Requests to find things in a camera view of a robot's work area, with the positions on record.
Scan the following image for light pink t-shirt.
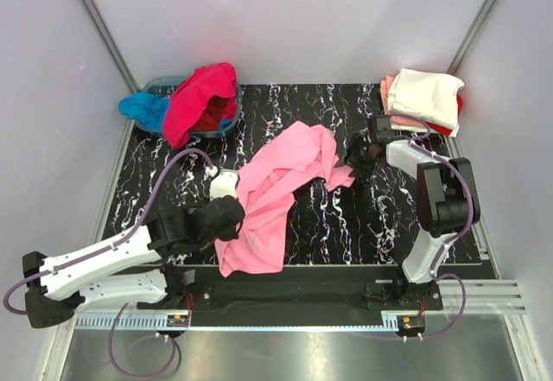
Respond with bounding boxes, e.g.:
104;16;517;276
215;122;353;277

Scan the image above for blue plastic basket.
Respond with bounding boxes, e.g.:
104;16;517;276
143;76;243;139

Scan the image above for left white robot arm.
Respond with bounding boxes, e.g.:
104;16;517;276
22;196;245;328

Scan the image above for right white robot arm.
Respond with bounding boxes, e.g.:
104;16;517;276
345;115;480;311

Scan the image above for peach folded t-shirt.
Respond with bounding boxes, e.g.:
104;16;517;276
380;71;441;132

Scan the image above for white folded t-shirt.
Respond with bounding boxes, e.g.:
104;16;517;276
380;68;465;133

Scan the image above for red folded t-shirt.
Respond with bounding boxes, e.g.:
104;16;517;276
428;94;463;137

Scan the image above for dark red t-shirt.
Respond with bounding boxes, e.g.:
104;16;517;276
191;96;238;132

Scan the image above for magenta t-shirt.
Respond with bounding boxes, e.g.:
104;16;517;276
162;62;238;149

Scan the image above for blue t-shirt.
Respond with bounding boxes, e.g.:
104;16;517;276
118;92;234;135

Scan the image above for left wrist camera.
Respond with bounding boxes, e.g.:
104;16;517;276
209;169;239;200

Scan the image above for white slotted cable duct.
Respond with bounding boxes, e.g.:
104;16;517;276
75;313;399;333

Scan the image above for aluminium front rail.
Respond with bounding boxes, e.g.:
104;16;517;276
56;280;528;315

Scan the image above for right aluminium corner post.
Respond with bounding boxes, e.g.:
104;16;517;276
447;0;499;75

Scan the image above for aluminium corner post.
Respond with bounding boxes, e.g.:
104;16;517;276
79;0;139;93
447;0;499;75

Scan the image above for left aluminium corner post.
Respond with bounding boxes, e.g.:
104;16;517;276
79;0;139;93

